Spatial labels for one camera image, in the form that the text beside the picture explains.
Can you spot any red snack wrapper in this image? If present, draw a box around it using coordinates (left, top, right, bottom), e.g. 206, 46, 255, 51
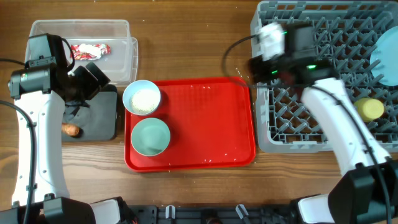
70, 44, 111, 60

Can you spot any orange carrot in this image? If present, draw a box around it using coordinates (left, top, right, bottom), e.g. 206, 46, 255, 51
62, 123, 80, 137

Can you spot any blue bowl with rice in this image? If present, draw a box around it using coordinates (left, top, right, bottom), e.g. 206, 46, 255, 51
122, 80, 161, 116

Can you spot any green bowl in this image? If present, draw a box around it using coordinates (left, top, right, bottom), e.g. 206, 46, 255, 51
131, 118, 171, 157

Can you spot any yellow plastic cup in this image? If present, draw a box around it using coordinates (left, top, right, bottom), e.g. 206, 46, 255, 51
354, 98, 384, 122

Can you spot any light blue plate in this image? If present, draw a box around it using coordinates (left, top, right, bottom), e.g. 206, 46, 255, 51
370, 26, 397, 86

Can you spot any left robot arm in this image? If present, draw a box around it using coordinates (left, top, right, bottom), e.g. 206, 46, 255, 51
1, 62, 125, 223

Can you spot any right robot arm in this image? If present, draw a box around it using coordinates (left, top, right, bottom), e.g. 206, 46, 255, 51
248, 57, 397, 223

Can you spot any black waste tray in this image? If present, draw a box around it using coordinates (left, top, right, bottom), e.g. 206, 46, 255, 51
62, 85, 118, 142

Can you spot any grey dishwasher rack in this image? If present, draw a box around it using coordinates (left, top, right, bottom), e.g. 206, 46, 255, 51
250, 1, 397, 153

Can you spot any clear plastic bin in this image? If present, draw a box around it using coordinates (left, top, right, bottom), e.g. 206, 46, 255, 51
29, 19, 138, 86

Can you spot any red serving tray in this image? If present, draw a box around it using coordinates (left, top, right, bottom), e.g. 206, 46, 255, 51
124, 78, 256, 172

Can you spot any black mounting rail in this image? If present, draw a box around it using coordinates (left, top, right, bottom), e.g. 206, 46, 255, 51
120, 201, 305, 224

